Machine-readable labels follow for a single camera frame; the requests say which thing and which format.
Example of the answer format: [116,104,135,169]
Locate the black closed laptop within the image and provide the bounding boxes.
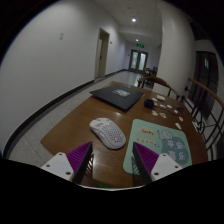
[89,84,146,112]

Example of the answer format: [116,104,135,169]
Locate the small dark wooden chair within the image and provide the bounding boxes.
[144,67,158,77]

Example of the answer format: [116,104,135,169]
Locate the curved-back wooden chair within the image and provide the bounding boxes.
[137,75,183,101]

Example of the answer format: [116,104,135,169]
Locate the dark cable bundle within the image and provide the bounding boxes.
[173,105,185,114]

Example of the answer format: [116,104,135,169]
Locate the small black box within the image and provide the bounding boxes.
[143,98,155,109]

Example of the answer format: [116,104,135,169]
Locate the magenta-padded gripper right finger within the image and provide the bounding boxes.
[131,141,184,185]

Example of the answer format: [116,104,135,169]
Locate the dark framed window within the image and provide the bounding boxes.
[189,49,219,111]

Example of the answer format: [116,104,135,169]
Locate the black railing with wooden handrail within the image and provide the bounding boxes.
[184,77,224,151]

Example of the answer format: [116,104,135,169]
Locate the wooden side door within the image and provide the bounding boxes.
[94,27,111,80]

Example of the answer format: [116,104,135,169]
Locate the white honeycomb computer mouse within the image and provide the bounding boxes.
[89,117,127,150]

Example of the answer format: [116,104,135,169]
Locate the green printed mouse pad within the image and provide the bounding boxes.
[122,118,193,175]

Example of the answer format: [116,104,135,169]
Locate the glass double door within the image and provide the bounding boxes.
[129,49,149,73]

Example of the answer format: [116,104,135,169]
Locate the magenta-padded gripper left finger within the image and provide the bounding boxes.
[40,141,95,185]

